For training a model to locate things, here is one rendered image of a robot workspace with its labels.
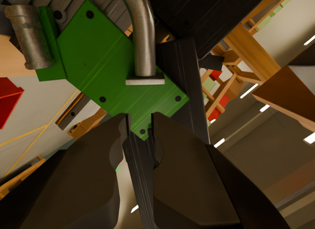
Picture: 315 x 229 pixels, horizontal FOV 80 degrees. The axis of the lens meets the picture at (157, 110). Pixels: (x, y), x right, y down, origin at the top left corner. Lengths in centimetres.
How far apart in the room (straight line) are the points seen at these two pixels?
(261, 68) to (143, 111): 87
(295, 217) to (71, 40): 438
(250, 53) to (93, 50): 90
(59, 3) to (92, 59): 9
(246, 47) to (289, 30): 902
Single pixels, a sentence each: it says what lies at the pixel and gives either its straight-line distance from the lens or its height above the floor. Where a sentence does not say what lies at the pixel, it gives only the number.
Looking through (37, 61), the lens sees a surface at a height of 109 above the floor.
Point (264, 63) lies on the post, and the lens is 112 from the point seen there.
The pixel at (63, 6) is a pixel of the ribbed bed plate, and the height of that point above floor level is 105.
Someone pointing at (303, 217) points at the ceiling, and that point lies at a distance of 450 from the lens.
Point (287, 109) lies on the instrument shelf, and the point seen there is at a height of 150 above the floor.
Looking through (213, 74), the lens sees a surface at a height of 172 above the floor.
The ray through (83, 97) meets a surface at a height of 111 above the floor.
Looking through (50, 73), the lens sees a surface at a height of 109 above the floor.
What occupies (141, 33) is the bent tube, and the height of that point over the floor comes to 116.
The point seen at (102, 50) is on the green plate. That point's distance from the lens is 31.
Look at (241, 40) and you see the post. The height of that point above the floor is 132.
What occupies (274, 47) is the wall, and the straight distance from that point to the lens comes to 986.
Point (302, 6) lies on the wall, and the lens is 1039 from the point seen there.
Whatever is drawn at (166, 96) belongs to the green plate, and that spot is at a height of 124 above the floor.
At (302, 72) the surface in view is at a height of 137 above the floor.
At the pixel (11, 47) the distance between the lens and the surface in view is 60.
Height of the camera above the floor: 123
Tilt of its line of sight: 3 degrees up
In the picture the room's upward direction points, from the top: 136 degrees clockwise
